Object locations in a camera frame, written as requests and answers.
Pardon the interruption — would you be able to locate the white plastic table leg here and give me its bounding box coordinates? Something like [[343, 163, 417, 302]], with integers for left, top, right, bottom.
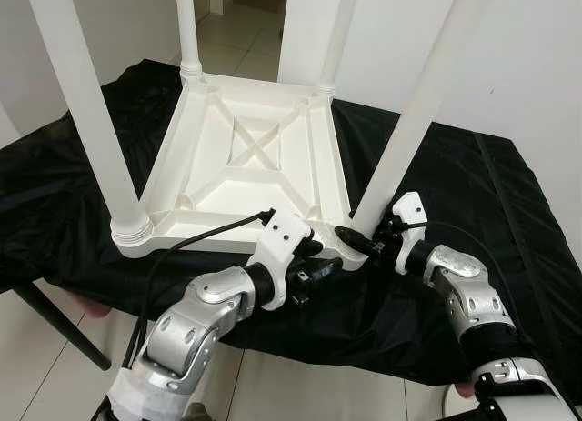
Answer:
[[175, 0, 206, 84], [314, 0, 365, 99], [23, 0, 156, 249], [348, 0, 499, 240]]

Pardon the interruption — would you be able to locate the black table cloth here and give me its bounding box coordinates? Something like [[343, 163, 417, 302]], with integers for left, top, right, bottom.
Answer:
[[0, 59, 582, 404]]

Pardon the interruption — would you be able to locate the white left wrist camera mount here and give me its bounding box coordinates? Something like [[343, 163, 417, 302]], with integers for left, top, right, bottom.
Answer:
[[246, 212, 315, 310]]

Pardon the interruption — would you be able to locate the pink table with black legs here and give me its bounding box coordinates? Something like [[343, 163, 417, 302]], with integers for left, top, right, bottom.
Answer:
[[11, 280, 478, 399]]

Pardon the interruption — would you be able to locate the white plastic children table top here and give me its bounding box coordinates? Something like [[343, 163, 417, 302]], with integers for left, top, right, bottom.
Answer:
[[111, 71, 369, 272]]

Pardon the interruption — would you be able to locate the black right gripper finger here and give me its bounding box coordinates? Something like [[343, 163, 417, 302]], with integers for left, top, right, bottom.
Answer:
[[335, 225, 378, 258]]

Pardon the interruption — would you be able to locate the white round stool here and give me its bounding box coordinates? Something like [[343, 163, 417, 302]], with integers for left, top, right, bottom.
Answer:
[[441, 383, 483, 421]]

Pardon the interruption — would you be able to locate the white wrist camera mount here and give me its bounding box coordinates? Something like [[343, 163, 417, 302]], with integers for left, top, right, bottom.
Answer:
[[246, 212, 315, 310], [393, 192, 428, 275]]

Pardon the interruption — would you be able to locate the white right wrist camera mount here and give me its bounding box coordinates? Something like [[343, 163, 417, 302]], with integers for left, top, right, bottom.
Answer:
[[393, 192, 428, 275]]

